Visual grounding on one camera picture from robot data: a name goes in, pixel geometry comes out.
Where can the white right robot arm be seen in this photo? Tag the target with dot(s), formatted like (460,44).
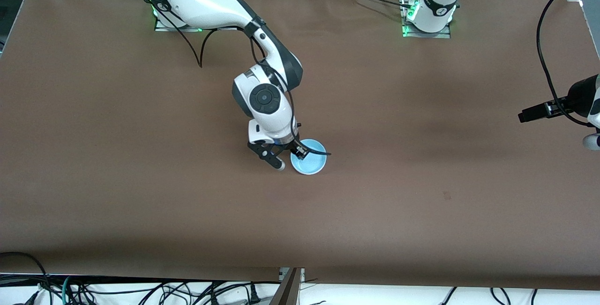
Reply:
(201,0)

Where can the metal table frame post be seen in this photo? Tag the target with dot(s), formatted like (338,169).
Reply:
(286,291)

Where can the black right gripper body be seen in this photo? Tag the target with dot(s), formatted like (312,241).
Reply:
(294,145)

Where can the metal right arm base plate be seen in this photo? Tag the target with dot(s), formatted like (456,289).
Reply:
(161,26)

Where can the light blue bowl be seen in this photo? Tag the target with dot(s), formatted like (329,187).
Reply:
(311,164)

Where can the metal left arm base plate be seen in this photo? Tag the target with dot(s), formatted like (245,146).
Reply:
(422,35)

